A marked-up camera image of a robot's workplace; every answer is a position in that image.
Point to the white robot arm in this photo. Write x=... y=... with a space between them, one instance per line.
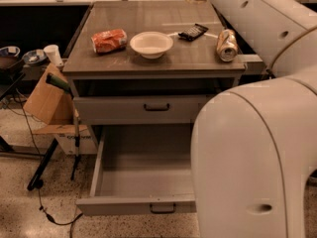
x=254 y=146

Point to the closed grey upper drawer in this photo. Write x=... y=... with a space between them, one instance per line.
x=123 y=110

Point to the grey drawer cabinet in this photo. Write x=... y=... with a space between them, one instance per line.
x=188 y=68

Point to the open grey lower drawer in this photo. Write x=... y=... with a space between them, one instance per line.
x=141 y=169

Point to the white paper bowl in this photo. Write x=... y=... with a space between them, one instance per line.
x=151 y=45

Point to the crushed orange soda can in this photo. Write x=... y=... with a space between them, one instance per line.
x=109 y=41

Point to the gold soda can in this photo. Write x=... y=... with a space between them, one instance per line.
x=227 y=47

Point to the brown cardboard box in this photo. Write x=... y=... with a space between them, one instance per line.
x=55 y=108

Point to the white paper cup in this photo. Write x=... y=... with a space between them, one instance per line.
x=52 y=52

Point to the blue bowl with item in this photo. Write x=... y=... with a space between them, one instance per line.
x=35 y=57

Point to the black stand leg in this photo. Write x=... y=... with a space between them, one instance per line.
x=36 y=181

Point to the blue bowl far left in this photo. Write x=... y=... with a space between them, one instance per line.
x=10 y=51

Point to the green handled tool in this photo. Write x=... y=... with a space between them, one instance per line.
x=58 y=82

